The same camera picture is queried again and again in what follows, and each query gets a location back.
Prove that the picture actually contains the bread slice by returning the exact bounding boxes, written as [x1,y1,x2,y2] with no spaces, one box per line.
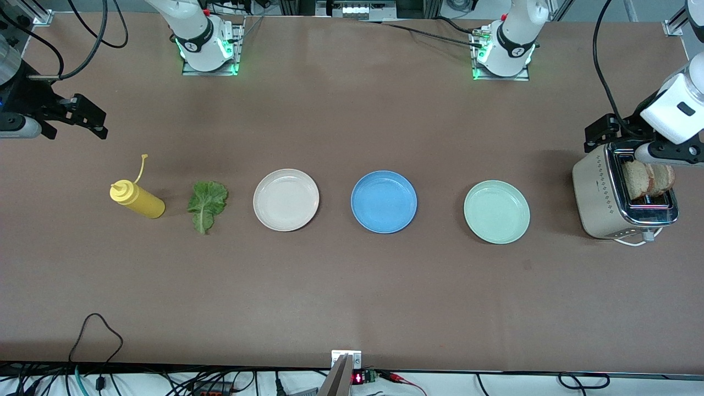
[649,163,676,196]
[623,159,656,200]

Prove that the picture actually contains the yellow mustard squeeze bottle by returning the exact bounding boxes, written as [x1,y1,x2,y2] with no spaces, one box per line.
[110,154,166,219]

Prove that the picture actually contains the green lettuce leaf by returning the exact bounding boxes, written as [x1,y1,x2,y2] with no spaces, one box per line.
[187,180,229,235]

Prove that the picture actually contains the mint green round plate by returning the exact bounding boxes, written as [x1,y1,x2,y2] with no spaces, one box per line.
[464,180,531,245]

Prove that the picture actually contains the beige round plate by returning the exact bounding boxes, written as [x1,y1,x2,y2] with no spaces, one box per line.
[253,168,320,232]

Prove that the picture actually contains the blue round plate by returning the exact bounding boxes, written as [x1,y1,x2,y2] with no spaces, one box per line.
[351,170,418,234]

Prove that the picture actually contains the beige chrome toaster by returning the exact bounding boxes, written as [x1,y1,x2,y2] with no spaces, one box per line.
[572,140,680,241]

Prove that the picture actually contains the grey electronics box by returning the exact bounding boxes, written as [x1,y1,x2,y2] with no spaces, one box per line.
[316,0,398,20]

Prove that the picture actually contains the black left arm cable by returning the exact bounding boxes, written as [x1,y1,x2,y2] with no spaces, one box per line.
[593,0,633,133]

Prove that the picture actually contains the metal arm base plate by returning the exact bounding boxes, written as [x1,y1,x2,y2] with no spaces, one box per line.
[472,27,531,82]
[181,22,244,76]

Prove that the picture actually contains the white toaster power cord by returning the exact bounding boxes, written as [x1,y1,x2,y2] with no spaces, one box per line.
[612,227,661,247]

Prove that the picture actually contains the long black table cable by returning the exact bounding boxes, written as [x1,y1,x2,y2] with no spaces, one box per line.
[360,21,485,47]

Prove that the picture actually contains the thin black looped cable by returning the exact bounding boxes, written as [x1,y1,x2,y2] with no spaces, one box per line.
[69,313,124,396]

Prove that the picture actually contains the short black coiled cable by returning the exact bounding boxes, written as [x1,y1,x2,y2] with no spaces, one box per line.
[558,372,611,390]

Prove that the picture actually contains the black cable bundle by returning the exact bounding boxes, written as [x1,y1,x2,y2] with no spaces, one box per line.
[0,363,331,396]

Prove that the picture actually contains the red clip wires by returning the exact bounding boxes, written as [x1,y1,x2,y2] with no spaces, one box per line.
[379,371,427,396]

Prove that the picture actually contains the silver metal bracket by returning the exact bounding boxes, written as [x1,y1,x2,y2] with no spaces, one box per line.
[331,350,362,370]

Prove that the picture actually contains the grey camera mounting bar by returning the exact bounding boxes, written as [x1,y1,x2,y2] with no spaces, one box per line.
[318,355,353,396]

